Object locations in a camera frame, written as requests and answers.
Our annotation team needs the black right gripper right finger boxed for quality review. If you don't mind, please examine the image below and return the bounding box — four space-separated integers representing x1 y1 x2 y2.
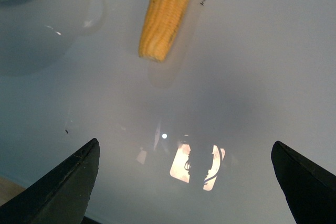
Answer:
271 141 335 223

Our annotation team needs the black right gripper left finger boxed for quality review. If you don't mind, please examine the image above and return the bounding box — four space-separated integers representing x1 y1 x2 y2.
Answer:
1 138 100 223

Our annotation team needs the yellow corn cob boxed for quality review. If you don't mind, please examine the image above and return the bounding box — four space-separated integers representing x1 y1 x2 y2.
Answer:
138 0 190 62

